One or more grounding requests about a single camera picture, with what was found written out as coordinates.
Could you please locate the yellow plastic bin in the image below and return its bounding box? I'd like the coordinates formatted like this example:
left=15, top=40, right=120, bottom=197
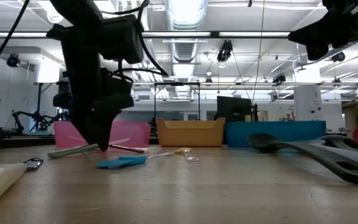
left=155, top=117, right=226, bottom=147

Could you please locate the black ceiling-hung camera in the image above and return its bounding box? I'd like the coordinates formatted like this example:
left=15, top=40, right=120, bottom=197
left=216, top=39, right=234, bottom=62
left=272, top=73, right=287, bottom=85
left=6, top=53, right=21, bottom=68
left=331, top=51, right=347, bottom=63

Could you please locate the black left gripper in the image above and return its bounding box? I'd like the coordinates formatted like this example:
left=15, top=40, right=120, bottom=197
left=47, top=23, right=135, bottom=152

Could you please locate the black computer monitor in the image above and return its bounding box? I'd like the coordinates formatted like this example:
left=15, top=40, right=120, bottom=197
left=216, top=95, right=254, bottom=123

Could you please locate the black hanging cable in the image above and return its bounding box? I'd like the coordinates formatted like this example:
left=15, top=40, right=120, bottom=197
left=0, top=0, right=31, bottom=96

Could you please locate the pink plastic bin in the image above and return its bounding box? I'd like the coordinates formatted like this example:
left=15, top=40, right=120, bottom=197
left=53, top=120, right=152, bottom=150

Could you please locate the silver ventilation duct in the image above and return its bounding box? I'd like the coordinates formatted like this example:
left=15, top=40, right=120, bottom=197
left=163, top=0, right=208, bottom=97

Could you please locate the overhead light bar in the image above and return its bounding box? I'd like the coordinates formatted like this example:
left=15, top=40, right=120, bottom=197
left=0, top=30, right=291, bottom=39

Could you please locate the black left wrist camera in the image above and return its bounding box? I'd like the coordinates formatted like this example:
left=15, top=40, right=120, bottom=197
left=99, top=14, right=145, bottom=65

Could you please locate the blue plastic bin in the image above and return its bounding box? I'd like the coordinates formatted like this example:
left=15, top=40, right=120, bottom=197
left=224, top=120, right=327, bottom=149

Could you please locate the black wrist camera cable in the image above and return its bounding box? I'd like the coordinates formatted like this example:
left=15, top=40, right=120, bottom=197
left=99, top=0, right=169, bottom=77

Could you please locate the black metal stand frame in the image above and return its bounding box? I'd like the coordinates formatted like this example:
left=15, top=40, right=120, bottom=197
left=152, top=81, right=202, bottom=129

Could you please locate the black slotted spoon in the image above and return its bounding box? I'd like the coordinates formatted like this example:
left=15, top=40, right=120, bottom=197
left=247, top=133, right=358, bottom=186

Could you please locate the knife with dark red handle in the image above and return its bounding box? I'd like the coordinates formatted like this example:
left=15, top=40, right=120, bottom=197
left=109, top=144, right=145, bottom=154

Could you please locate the blue brush with clear handle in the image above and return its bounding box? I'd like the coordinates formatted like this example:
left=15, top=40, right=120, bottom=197
left=96, top=151, right=180, bottom=170

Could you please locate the white pillar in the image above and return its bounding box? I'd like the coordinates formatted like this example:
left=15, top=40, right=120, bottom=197
left=293, top=63, right=323, bottom=122

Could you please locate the black aluminium table frame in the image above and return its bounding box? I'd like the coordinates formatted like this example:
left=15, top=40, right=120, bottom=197
left=0, top=135, right=57, bottom=151

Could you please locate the yellow brush with clear handle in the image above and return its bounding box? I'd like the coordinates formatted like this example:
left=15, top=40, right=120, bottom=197
left=173, top=147, right=200, bottom=165

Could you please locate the knife with pale green handle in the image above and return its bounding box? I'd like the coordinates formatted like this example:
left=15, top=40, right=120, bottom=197
left=47, top=142, right=101, bottom=159

